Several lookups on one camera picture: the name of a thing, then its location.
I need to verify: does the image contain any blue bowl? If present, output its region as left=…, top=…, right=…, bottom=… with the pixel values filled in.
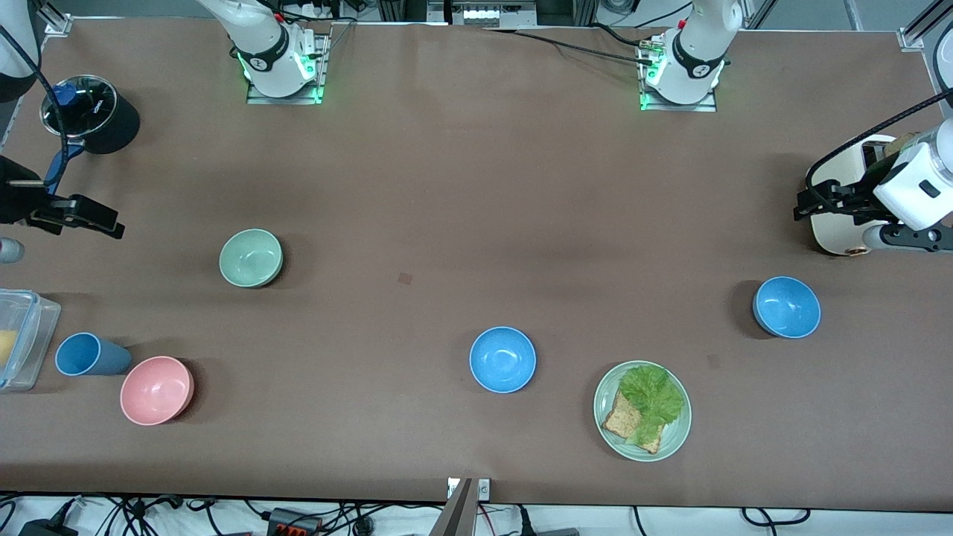
left=469, top=326, right=537, bottom=394
left=753, top=276, right=821, bottom=339

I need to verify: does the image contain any pale green bowl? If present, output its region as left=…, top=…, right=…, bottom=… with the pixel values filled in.
left=219, top=228, right=284, bottom=289

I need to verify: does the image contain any pink bowl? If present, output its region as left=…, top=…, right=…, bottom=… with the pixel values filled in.
left=120, top=356, right=195, bottom=427

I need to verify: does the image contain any cream toaster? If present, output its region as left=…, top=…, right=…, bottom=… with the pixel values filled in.
left=806, top=134, right=903, bottom=258

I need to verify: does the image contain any brown toast slice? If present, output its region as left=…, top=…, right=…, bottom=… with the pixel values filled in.
left=885, top=132, right=924, bottom=159

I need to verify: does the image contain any black pot with glass lid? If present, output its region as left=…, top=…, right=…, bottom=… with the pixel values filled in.
left=39, top=74, right=141, bottom=196

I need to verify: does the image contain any clear plastic container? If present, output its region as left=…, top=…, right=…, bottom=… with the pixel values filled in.
left=0, top=289, right=62, bottom=393

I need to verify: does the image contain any blue cup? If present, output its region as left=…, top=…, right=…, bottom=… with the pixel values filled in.
left=55, top=332, right=133, bottom=377

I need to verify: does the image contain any green lettuce leaf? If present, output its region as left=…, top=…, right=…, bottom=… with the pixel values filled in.
left=619, top=364, right=685, bottom=447

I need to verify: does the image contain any pale green plate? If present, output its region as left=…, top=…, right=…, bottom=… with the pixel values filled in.
left=593, top=360, right=692, bottom=462

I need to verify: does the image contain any brown bread slice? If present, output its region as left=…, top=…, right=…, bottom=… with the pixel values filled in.
left=602, top=390, right=663, bottom=455

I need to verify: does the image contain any black power strip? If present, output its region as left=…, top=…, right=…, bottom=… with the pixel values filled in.
left=267, top=508, right=322, bottom=536

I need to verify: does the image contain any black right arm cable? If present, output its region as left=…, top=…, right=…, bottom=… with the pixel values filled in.
left=0, top=26, right=71, bottom=191

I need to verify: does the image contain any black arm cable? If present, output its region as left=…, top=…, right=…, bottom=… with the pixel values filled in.
left=0, top=26, right=71, bottom=191
left=806, top=88, right=953, bottom=218

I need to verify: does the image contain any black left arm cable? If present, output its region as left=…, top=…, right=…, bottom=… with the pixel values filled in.
left=806, top=88, right=953, bottom=218

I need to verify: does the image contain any aluminium frame corner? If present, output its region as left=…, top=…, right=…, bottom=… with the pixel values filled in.
left=897, top=0, right=953, bottom=52
left=33, top=0, right=74, bottom=37

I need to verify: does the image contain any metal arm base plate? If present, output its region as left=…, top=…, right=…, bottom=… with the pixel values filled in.
left=638, top=36, right=718, bottom=113
left=245, top=33, right=330, bottom=106

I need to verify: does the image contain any black table cable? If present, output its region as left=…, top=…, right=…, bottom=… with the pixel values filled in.
left=482, top=27, right=657, bottom=66

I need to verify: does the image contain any grey camera mount bar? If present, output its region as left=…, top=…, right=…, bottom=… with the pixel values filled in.
left=428, top=478, right=477, bottom=536

